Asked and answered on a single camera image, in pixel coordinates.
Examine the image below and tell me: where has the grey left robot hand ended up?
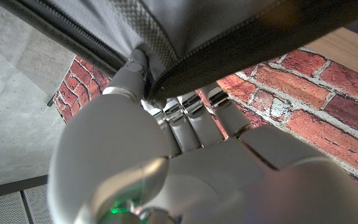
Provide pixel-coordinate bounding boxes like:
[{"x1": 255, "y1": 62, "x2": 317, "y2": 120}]
[{"x1": 47, "y1": 48, "x2": 358, "y2": 224}]

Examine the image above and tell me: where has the black backpack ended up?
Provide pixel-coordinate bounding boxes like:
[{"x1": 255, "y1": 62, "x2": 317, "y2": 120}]
[{"x1": 0, "y1": 0, "x2": 358, "y2": 103}]

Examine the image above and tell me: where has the red brick print backdrop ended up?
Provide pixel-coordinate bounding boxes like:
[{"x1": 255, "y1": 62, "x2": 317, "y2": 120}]
[{"x1": 53, "y1": 46, "x2": 358, "y2": 194}]

